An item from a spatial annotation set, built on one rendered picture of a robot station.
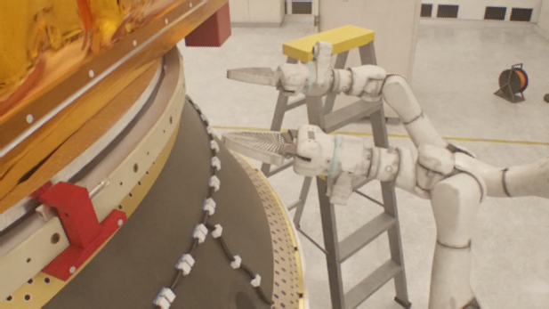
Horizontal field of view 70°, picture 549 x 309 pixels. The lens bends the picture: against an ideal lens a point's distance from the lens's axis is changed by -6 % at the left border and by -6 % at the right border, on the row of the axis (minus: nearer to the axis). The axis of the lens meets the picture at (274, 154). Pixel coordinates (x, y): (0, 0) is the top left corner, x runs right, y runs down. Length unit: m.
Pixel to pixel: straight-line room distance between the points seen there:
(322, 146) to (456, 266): 0.31
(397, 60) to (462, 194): 3.37
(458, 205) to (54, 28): 0.64
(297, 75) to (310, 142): 0.33
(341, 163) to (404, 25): 3.29
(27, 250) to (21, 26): 0.26
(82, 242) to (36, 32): 0.26
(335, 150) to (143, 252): 0.36
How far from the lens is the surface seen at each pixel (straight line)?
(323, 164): 0.71
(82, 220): 0.57
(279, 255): 1.14
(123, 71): 0.82
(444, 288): 0.82
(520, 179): 1.10
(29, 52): 0.55
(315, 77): 1.03
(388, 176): 0.75
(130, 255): 0.71
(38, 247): 0.57
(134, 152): 0.66
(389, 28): 3.94
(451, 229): 0.76
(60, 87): 0.67
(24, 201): 0.58
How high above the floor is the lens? 2.04
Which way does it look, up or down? 33 degrees down
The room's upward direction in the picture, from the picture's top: 2 degrees counter-clockwise
